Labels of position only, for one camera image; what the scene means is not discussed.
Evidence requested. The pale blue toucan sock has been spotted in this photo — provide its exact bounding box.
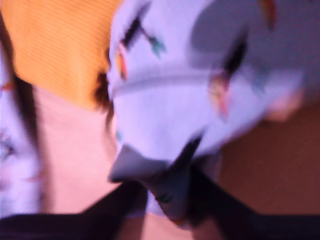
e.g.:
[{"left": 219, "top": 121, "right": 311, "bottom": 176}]
[
  {"left": 0, "top": 49, "right": 44, "bottom": 216},
  {"left": 107, "top": 0, "right": 320, "bottom": 231}
]

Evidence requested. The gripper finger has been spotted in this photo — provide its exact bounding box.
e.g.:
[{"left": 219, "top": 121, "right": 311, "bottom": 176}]
[
  {"left": 82, "top": 181, "right": 149, "bottom": 240},
  {"left": 181, "top": 136, "right": 254, "bottom": 240}
]

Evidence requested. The yellow sock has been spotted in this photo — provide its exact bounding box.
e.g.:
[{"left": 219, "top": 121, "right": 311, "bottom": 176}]
[{"left": 0, "top": 0, "right": 121, "bottom": 110}]

